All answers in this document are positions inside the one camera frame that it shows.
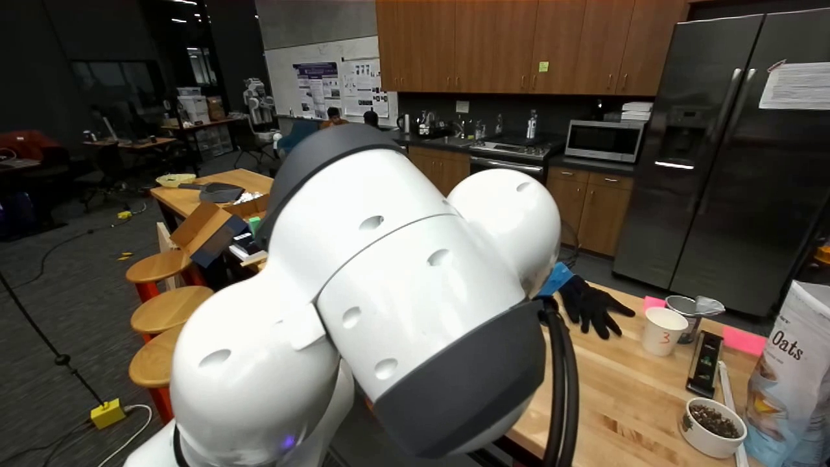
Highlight wide wooden wall cabinets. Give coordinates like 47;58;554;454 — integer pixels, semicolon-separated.
374;0;694;99

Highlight black glove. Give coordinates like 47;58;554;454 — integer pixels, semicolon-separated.
554;273;637;343

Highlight stack of books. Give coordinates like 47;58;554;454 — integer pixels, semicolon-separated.
225;237;269;271

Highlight silver microwave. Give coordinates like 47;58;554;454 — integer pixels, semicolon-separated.
562;116;648;167

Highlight whiteboard with posters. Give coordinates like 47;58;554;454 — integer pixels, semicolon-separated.
262;33;400;133

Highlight black round pan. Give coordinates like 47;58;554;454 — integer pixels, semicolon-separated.
198;182;246;208

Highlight white plastic spoon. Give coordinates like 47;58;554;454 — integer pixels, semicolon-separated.
714;360;753;467

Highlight yellow power box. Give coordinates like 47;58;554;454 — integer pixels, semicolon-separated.
87;398;130;434

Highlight white bowl of dark food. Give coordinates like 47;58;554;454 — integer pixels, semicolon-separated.
677;394;750;461

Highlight plain white paper cup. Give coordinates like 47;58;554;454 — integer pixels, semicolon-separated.
640;307;693;360

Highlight white oats bag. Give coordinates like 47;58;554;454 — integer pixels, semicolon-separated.
742;277;830;467

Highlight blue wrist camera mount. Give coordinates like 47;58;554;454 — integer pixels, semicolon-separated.
536;259;575;302

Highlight black snack bar packet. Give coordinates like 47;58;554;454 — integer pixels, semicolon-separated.
685;330;727;400

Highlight white paper sheet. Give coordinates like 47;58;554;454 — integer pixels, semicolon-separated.
757;60;830;114

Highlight red bag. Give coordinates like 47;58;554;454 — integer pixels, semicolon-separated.
0;128;64;163

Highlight grey metal bowl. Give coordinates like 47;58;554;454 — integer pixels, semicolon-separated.
662;294;729;334

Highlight white floor cable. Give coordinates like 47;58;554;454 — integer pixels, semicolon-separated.
42;400;155;467

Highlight round wooden stool red legs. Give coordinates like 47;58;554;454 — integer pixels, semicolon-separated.
128;284;218;345
128;320;186;426
125;246;204;307

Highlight open cardboard box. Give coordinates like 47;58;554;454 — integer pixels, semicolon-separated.
168;192;274;271

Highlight black oven range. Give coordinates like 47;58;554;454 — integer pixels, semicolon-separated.
467;138;554;182

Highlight pale yellow plate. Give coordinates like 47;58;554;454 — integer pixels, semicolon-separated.
152;171;200;189

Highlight wooden base cabinet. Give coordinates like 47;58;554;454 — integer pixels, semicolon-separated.
541;163;635;259
405;144;475;197

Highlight white folded towel stack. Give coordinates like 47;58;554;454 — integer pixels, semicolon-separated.
618;99;657;124

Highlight stainless steel refrigerator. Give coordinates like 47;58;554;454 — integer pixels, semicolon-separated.
610;7;830;323

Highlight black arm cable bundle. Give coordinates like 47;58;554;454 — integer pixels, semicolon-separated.
535;294;583;467

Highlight pink flat pad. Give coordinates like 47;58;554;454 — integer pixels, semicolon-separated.
720;324;771;359

